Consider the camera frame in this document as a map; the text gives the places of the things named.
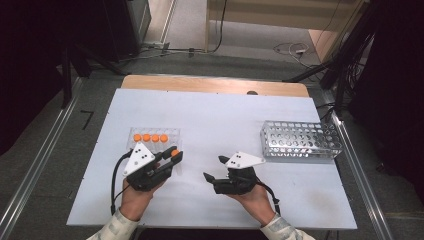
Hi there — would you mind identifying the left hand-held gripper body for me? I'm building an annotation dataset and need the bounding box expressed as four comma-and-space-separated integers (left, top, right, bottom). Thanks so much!
121, 141, 175, 192

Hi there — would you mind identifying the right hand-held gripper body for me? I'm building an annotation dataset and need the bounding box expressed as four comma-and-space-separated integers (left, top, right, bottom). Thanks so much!
212, 151, 267, 196

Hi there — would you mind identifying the clear plastic tube rack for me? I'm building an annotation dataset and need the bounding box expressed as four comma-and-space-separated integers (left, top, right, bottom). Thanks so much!
126, 126, 183, 178

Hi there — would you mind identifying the perforated metal tube rack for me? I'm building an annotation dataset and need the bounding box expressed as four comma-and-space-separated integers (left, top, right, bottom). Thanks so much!
259, 119, 344, 164

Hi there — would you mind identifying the person's left hand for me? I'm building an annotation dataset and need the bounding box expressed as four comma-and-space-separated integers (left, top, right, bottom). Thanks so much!
119, 163, 166, 222

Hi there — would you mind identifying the person's right hand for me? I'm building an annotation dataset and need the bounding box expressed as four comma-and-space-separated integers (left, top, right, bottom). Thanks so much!
226, 182, 278, 228

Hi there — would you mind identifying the white board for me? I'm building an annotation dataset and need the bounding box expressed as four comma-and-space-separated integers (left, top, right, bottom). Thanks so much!
65, 88, 358, 231

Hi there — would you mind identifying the person's dark clothing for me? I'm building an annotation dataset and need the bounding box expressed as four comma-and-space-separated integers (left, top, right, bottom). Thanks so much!
137, 228, 268, 240

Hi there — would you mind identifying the wooden table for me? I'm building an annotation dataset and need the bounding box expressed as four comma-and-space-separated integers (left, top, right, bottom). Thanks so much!
120, 74, 310, 98

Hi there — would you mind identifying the black metal stand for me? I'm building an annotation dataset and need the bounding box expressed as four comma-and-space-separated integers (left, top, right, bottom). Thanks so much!
59, 42, 129, 110
283, 0, 379, 116

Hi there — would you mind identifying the dark grey cabinet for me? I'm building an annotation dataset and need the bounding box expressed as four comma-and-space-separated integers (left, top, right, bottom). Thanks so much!
103, 0, 152, 63

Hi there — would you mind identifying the dark curtain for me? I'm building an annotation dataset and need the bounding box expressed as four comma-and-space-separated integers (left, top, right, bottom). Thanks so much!
346, 0, 424, 196
0, 0, 111, 158

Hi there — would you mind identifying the light wooden furniture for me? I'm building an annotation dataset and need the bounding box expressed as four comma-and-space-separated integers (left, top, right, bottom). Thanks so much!
204, 0, 368, 63

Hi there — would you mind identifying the left hand-held gripper cable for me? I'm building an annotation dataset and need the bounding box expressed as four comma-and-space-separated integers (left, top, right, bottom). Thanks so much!
110, 149, 134, 216

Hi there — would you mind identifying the hand-held gripper cable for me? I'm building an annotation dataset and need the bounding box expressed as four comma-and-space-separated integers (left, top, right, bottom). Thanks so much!
110, 149, 134, 216
255, 181, 282, 216

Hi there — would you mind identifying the right hand-held gripper cable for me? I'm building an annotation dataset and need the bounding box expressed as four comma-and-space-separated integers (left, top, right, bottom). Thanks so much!
255, 181, 282, 216

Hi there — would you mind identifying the aluminium floor rail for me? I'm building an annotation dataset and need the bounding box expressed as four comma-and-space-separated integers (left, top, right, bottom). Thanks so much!
321, 89, 395, 240
0, 77, 84, 240

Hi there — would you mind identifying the power strip with cables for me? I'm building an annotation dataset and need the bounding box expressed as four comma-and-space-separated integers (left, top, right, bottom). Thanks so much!
138, 41, 207, 58

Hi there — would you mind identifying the white floor cable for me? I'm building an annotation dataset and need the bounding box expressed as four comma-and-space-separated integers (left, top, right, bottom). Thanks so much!
273, 41, 313, 69

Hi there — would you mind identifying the black hanging cable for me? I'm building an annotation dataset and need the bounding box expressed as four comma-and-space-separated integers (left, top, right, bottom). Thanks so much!
209, 0, 229, 54

